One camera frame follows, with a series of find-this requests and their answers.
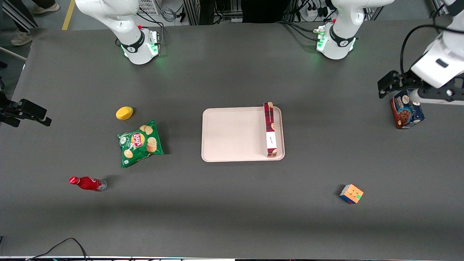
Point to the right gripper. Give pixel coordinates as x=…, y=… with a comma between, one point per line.
x=9, y=110

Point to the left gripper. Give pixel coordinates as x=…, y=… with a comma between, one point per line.
x=405, y=80

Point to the red plaid cookie box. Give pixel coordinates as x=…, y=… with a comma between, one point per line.
x=269, y=123

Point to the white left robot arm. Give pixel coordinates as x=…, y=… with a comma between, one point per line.
x=337, y=43

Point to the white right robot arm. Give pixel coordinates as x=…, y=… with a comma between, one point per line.
x=137, y=47

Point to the blue chocolate cookie box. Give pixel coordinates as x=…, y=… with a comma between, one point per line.
x=406, y=116

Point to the white perforated box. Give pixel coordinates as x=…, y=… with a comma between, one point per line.
x=148, y=7

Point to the pale pink plastic tray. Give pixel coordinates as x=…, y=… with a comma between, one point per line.
x=235, y=134

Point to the white sneaker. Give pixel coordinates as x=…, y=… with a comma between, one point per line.
x=21, y=38

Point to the red soda bottle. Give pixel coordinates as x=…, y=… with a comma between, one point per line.
x=88, y=183

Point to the diagonal dark metal profile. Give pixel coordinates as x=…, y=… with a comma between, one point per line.
x=18, y=16

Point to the yellow lemon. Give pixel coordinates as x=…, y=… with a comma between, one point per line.
x=124, y=113

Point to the white power strip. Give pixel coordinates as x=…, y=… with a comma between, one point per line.
x=311, y=13

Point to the beige shoe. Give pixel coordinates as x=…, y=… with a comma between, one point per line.
x=47, y=8

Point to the multicoloured puzzle cube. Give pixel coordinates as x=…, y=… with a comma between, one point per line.
x=351, y=194

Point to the green Lay's chips bag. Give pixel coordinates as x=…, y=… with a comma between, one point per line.
x=139, y=143

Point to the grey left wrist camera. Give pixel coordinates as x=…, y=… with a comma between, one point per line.
x=431, y=98

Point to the aluminium corner frame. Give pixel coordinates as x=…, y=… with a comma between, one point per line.
x=436, y=7

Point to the aluminium frame post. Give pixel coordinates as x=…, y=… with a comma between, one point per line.
x=190, y=11

